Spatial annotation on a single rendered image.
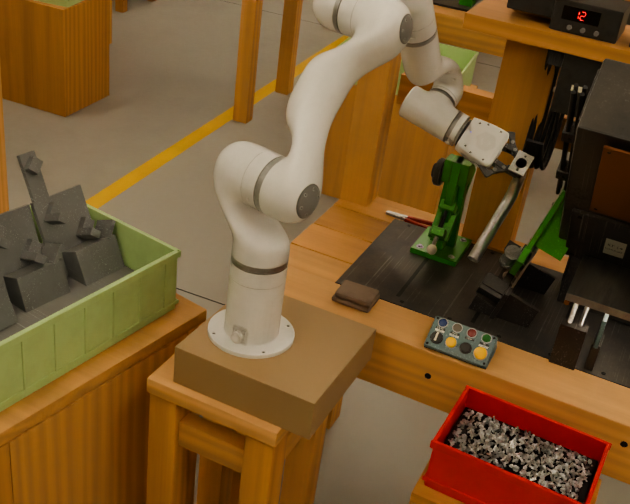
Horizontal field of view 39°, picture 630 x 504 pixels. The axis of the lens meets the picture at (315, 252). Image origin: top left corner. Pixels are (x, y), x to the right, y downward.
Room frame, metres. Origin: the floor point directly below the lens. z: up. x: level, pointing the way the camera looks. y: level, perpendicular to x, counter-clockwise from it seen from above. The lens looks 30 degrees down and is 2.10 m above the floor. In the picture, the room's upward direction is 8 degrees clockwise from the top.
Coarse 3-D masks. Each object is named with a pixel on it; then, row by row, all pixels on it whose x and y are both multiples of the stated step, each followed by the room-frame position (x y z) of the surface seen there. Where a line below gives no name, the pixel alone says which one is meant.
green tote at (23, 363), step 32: (128, 224) 1.96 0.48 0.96; (128, 256) 1.94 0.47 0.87; (160, 256) 1.89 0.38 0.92; (128, 288) 1.72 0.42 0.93; (160, 288) 1.81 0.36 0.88; (64, 320) 1.56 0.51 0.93; (96, 320) 1.63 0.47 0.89; (128, 320) 1.72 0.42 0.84; (0, 352) 1.41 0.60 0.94; (32, 352) 1.48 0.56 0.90; (64, 352) 1.55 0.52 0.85; (96, 352) 1.63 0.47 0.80; (0, 384) 1.41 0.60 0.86; (32, 384) 1.47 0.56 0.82
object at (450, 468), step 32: (448, 416) 1.43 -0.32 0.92; (480, 416) 1.50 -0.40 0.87; (512, 416) 1.49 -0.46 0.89; (544, 416) 1.47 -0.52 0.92; (448, 448) 1.34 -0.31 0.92; (480, 448) 1.39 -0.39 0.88; (512, 448) 1.40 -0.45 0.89; (544, 448) 1.41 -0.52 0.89; (576, 448) 1.44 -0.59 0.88; (608, 448) 1.40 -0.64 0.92; (448, 480) 1.33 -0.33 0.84; (480, 480) 1.31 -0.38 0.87; (512, 480) 1.28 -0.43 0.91; (544, 480) 1.32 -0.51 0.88; (576, 480) 1.35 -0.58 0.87
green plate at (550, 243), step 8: (560, 200) 1.83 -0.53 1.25; (552, 208) 1.83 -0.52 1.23; (560, 208) 1.84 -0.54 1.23; (552, 216) 1.83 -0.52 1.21; (560, 216) 1.83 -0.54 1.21; (544, 224) 1.83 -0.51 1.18; (552, 224) 1.84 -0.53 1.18; (536, 232) 1.84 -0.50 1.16; (544, 232) 1.84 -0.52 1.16; (552, 232) 1.84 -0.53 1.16; (536, 240) 1.84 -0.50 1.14; (544, 240) 1.84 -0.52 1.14; (552, 240) 1.84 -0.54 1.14; (560, 240) 1.83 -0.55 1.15; (528, 248) 1.84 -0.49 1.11; (544, 248) 1.84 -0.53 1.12; (552, 248) 1.83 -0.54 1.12; (560, 248) 1.83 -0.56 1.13; (568, 248) 1.82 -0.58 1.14; (560, 256) 1.83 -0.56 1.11
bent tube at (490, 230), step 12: (516, 156) 1.99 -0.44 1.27; (528, 156) 1.99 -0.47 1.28; (516, 168) 1.97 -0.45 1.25; (516, 180) 2.02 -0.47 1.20; (516, 192) 2.03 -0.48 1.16; (504, 204) 2.03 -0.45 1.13; (492, 216) 2.01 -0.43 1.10; (504, 216) 2.01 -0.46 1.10; (492, 228) 1.98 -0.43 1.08; (480, 240) 1.96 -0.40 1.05; (480, 252) 1.93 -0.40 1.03
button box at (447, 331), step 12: (432, 324) 1.72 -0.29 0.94; (444, 336) 1.70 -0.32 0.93; (456, 336) 1.69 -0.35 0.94; (468, 336) 1.69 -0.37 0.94; (480, 336) 1.69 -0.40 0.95; (492, 336) 1.69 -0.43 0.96; (432, 348) 1.68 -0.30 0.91; (444, 348) 1.67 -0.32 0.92; (456, 348) 1.67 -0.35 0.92; (492, 348) 1.66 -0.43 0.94; (468, 360) 1.64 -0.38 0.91; (480, 360) 1.64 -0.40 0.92
